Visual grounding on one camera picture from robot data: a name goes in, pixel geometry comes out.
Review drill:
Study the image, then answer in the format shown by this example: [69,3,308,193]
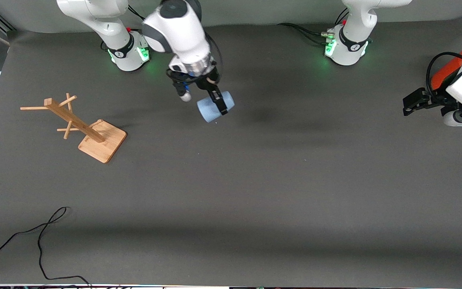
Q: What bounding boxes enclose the light blue cup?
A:
[197,91,235,123]

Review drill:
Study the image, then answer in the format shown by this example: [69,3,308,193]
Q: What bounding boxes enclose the orange can with silver lid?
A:
[432,48,462,91]

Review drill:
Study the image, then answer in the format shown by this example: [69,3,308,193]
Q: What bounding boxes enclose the wooden mug tree rack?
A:
[20,93,128,164]

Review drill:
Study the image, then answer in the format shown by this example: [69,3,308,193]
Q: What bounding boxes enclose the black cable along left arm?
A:
[426,52,462,96]

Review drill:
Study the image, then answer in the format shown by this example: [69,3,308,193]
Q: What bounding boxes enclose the black cables at right arm base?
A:
[101,4,146,52]

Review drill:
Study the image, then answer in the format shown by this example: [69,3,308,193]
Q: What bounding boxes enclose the black cables at arm base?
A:
[101,4,146,52]
[277,8,350,45]

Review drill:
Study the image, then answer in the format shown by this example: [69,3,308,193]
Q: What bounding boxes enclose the black cables at left arm base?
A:
[277,8,350,45]

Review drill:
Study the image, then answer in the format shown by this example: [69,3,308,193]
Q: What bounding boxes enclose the thin black cable on table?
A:
[0,207,92,288]

